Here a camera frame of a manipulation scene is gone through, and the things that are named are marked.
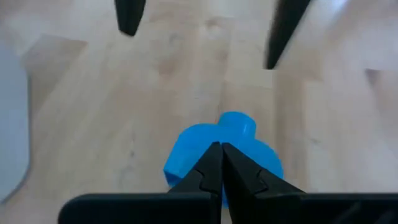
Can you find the light blue toy block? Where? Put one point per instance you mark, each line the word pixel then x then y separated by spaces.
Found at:
pixel 217 130

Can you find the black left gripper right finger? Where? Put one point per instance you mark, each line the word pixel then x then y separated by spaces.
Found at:
pixel 245 183

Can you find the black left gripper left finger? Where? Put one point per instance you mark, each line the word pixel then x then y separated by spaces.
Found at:
pixel 205 180

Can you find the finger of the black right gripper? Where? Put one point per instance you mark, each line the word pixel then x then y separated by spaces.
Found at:
pixel 286 31
pixel 130 15

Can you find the white plastic storage bin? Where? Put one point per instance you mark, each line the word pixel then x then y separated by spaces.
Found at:
pixel 12 124

